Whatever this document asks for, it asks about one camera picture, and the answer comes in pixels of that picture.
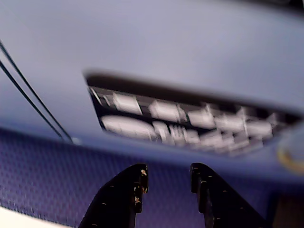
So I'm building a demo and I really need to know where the dark blue textured mat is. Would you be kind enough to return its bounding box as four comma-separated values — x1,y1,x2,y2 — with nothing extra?
0,128,304,228

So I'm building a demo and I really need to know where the long gold cabinet door handle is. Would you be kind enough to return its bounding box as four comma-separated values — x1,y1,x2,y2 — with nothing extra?
277,147,304,172

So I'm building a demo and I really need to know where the light blue toy kitchen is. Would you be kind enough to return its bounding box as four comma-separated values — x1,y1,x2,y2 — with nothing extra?
0,0,304,181

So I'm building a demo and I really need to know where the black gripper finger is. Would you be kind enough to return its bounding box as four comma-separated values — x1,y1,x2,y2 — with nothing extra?
78,163,149,228
189,162,271,228

